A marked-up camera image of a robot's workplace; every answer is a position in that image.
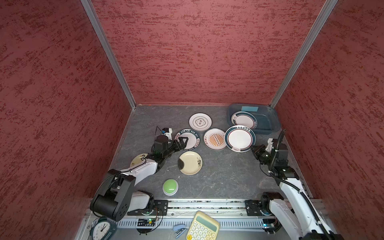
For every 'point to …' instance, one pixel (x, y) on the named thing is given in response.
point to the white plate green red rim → (240, 138)
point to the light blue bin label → (249, 108)
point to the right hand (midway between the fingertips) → (247, 148)
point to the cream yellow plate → (190, 163)
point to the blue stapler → (180, 228)
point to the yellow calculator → (203, 227)
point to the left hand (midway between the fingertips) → (183, 142)
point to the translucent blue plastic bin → (268, 120)
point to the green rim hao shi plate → (193, 138)
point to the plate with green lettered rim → (244, 118)
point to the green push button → (170, 187)
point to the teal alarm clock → (102, 228)
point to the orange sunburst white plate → (215, 139)
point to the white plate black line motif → (200, 122)
